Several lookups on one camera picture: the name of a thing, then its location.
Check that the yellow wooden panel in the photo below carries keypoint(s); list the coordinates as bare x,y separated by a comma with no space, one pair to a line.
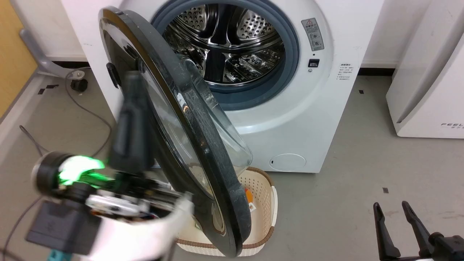
14,54

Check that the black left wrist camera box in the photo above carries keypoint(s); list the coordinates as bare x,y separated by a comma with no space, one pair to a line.
63,228

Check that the white standing appliance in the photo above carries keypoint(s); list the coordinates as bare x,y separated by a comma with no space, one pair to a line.
427,72

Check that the grey metal furniture leg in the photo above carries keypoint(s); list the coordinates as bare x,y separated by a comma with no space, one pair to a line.
36,50

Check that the grey warning sticker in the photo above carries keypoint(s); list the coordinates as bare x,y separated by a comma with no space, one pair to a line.
313,34

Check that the black caster wheel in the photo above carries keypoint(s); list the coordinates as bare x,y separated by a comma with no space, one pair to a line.
79,85

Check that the stainless steel washer drum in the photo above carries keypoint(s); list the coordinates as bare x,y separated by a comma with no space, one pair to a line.
224,36

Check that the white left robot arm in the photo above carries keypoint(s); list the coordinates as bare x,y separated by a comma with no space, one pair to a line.
137,239

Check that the white front-load washing machine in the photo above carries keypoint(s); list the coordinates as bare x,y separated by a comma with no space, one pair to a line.
308,119

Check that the teal robot part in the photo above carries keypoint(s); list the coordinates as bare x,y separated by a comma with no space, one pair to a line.
58,256

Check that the black door hinge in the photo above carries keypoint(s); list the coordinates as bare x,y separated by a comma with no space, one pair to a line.
113,75

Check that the grey-blue rubber door gasket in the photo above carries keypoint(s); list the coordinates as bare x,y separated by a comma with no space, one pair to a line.
293,54

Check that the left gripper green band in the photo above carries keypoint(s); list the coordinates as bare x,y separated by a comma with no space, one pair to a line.
119,194

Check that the black round glass washer door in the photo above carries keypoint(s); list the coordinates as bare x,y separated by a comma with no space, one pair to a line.
217,159

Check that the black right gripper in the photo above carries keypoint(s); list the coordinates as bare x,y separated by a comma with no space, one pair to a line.
447,248

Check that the orange item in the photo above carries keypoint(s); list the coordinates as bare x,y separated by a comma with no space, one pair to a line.
248,195

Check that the cream perforated laundry basket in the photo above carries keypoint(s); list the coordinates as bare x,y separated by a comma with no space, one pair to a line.
261,188

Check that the round white filter cover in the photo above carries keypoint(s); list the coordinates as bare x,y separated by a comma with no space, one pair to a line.
288,162

